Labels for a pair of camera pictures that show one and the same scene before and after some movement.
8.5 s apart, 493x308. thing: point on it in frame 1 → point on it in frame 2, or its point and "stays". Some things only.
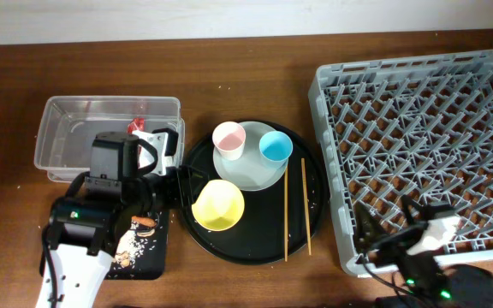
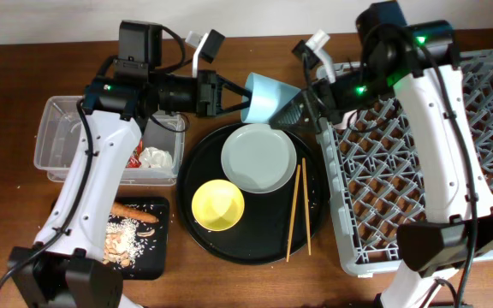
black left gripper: [181, 191] → [210, 93]
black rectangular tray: [142, 246] stays
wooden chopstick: [286, 206] → [294, 211]
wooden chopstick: [305, 204] stays
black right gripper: [372, 228] → [326, 99]
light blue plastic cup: [276, 148] → [268, 96]
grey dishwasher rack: [440, 129] stays
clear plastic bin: [71, 123] stays
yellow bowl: [220, 205] stays
